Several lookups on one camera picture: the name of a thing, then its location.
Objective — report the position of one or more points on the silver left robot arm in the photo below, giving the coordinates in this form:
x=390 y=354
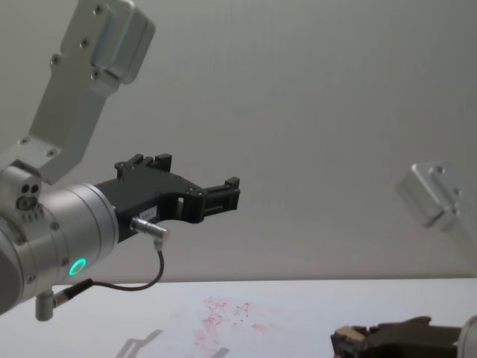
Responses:
x=63 y=220

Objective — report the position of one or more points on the white table cloth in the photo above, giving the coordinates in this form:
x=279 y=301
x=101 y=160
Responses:
x=283 y=320

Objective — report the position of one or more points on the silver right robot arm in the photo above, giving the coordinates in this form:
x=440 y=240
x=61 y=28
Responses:
x=434 y=203

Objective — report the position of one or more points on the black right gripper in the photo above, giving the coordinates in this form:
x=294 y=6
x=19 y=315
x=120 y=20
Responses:
x=421 y=345

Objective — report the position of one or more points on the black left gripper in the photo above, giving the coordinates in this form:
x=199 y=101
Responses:
x=149 y=194

